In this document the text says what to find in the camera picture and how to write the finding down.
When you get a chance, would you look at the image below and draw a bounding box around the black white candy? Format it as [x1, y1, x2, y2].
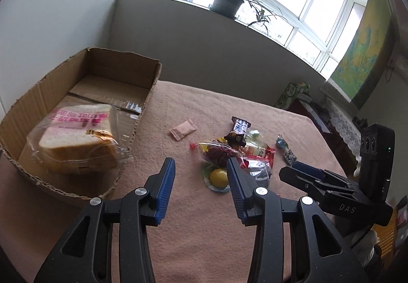
[283, 149, 297, 166]

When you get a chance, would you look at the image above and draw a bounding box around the pale green candy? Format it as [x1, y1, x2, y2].
[247, 130, 262, 140]

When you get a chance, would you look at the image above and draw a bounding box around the dark snickers bar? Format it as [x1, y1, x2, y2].
[224, 117, 251, 147]

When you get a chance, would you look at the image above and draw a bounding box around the yellow jelly cup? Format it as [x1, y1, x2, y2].
[201, 164, 230, 193]

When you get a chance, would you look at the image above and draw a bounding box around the bagged sliced bread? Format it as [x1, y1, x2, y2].
[27, 104, 130, 175]

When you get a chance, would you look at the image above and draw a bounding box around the pink candy sachet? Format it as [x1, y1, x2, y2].
[169, 119, 197, 141]

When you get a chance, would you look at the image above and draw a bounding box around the red green snack pouch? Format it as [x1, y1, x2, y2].
[241, 138, 275, 188]

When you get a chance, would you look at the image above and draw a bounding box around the yellow snack packet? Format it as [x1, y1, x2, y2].
[213, 138, 227, 144]

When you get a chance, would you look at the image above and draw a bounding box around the white gloved right hand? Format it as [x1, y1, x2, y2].
[351, 229, 379, 267]

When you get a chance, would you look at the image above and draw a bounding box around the white lace cloth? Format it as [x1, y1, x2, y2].
[326, 97, 361, 161]

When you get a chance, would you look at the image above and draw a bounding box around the dark wooden side cabinet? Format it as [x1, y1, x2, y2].
[288, 99, 333, 143]

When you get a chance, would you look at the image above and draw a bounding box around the green tissue box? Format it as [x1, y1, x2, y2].
[275, 82, 310, 110]

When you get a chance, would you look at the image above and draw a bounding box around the pink table cloth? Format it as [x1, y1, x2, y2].
[1, 81, 342, 282]

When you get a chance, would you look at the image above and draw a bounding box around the potted spider plant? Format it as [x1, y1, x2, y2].
[209, 0, 282, 35]

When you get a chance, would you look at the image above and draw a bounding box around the wall map poster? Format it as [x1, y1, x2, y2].
[320, 0, 396, 115]

